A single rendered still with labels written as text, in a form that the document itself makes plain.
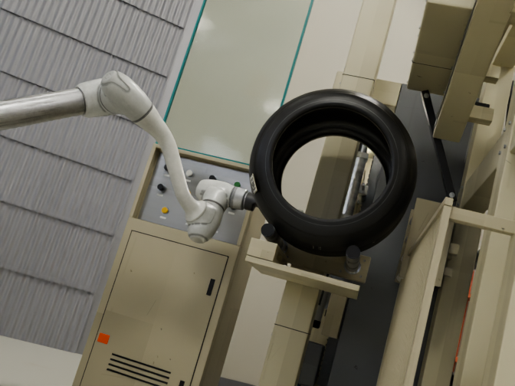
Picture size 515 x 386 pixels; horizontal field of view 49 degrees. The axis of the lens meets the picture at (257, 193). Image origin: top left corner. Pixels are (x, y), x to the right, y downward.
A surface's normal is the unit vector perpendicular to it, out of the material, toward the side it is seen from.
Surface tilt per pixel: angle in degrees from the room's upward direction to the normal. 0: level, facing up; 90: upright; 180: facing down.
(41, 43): 90
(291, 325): 90
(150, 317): 90
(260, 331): 90
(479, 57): 162
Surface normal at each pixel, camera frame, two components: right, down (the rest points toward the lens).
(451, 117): -0.31, 0.82
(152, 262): -0.15, -0.25
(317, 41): 0.36, -0.09
